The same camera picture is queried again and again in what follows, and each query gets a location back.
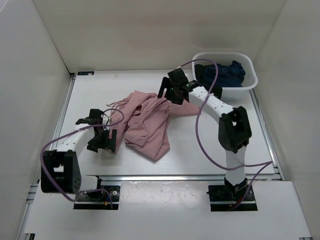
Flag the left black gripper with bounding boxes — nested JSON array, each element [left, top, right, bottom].
[[87, 127, 117, 153]]

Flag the pink trousers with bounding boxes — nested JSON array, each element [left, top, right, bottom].
[[107, 91, 199, 162]]

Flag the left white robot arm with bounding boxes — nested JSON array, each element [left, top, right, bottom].
[[40, 108, 117, 200]]

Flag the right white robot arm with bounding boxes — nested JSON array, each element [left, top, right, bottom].
[[157, 68, 252, 200]]

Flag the black garment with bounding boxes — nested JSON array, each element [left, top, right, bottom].
[[194, 64, 223, 100]]

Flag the dark blue garment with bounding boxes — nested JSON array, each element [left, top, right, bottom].
[[216, 60, 246, 88]]

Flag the white plastic basket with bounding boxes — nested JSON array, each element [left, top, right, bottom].
[[192, 51, 258, 102]]

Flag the blue label sticker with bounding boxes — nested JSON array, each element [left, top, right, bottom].
[[77, 71, 95, 76]]

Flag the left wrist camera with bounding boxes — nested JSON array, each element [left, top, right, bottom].
[[75, 108, 110, 125]]

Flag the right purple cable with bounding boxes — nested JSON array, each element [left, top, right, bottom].
[[180, 58, 273, 198]]

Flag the aluminium front rail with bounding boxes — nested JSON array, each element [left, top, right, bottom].
[[99, 173, 282, 182]]

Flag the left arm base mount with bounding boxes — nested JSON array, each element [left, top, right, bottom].
[[73, 176, 121, 211]]

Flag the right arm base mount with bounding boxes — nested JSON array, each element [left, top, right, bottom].
[[206, 185, 258, 212]]

